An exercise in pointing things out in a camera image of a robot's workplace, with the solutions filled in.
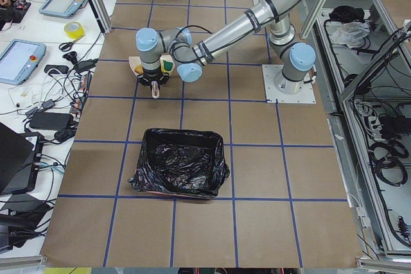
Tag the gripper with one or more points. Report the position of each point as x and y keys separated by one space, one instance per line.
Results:
x=152 y=79

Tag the green yellow sponge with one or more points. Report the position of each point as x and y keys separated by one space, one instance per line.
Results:
x=167 y=66

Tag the beige plastic dustpan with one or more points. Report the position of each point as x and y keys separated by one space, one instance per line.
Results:
x=135 y=61

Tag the yellow toy potato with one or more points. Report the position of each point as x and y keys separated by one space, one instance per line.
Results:
x=139 y=70

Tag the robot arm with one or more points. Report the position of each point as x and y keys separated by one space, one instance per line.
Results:
x=189 y=58

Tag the black bag lined bin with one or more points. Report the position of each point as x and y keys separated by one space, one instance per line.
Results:
x=187 y=163

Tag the yellow tape roll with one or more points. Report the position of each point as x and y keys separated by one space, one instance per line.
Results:
x=74 y=30

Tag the blue teach pendant far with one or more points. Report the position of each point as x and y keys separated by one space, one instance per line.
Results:
x=61 y=8

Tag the blue teach pendant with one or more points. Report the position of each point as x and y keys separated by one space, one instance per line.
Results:
x=19 y=60
x=61 y=8

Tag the black power adapter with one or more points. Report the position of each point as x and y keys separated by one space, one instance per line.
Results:
x=50 y=121

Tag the blue teach pendant near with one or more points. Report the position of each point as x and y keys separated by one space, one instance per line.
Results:
x=19 y=60

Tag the black laptop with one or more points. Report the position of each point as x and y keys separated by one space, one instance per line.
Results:
x=20 y=160

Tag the crumpled white cloth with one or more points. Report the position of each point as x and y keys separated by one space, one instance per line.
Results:
x=351 y=34

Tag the black handled scissors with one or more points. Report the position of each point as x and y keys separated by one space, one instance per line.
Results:
x=66 y=46

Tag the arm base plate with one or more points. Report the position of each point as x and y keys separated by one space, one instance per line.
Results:
x=280 y=90

